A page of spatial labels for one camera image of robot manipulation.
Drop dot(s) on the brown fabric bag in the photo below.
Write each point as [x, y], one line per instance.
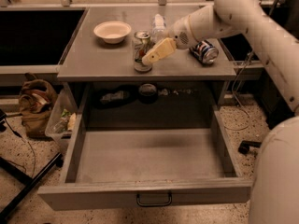
[36, 101]

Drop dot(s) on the white paper bowl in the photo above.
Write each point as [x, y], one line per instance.
[112, 32]

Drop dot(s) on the blue pepsi can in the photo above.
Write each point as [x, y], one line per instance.
[204, 52]

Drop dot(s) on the black office chair base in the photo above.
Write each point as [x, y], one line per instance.
[245, 146]

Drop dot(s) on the grey open top drawer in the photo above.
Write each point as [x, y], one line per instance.
[177, 145]

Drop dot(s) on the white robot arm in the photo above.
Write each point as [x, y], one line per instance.
[274, 197]

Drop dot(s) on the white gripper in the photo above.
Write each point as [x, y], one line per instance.
[179, 34]

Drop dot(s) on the black metal stand legs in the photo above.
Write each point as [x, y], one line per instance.
[29, 182]

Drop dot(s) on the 7up soda can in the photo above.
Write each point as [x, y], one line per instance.
[141, 44]

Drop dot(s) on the clear plastic water bottle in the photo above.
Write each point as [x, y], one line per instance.
[158, 28]

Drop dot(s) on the black drawer handle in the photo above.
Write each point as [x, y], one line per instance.
[153, 200]

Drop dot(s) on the clear plastic bin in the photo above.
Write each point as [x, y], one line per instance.
[62, 113]

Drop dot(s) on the grey cabinet counter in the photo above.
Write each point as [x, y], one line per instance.
[91, 59]

